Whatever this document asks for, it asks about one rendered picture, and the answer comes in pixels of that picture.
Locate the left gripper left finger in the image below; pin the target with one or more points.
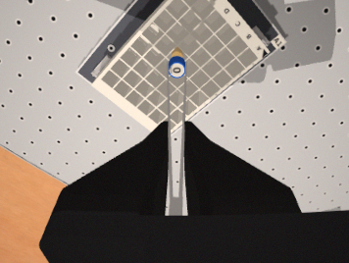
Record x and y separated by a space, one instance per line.
127 182

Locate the grey perforated base plate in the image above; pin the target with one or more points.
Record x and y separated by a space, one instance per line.
289 117

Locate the cream grid rack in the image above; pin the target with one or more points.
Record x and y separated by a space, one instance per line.
182 29

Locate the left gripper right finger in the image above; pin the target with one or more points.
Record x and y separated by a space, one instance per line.
228 185

